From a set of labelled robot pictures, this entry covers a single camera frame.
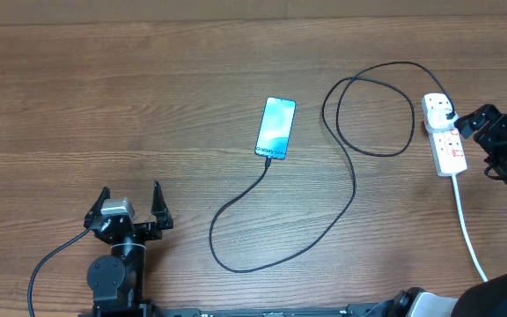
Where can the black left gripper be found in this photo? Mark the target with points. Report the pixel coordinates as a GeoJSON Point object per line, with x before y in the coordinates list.
{"type": "Point", "coordinates": [151, 231]}

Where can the Samsung Galaxy smartphone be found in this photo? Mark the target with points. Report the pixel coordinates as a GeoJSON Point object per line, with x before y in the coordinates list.
{"type": "Point", "coordinates": [276, 125]}

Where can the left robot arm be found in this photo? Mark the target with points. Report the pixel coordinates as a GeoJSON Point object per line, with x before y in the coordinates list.
{"type": "Point", "coordinates": [117, 279]}

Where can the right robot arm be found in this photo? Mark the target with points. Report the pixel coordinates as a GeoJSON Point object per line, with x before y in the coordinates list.
{"type": "Point", "coordinates": [483, 300]}

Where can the white charger adapter plug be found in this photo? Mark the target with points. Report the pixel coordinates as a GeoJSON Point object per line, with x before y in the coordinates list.
{"type": "Point", "coordinates": [437, 120]}

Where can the white power strip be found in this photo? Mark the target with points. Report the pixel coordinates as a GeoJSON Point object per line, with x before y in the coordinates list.
{"type": "Point", "coordinates": [446, 147]}

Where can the cardboard back panel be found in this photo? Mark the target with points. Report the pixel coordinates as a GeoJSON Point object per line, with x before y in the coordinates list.
{"type": "Point", "coordinates": [57, 12]}

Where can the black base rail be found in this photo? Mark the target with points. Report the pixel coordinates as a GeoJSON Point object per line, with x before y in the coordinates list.
{"type": "Point", "coordinates": [352, 310]}

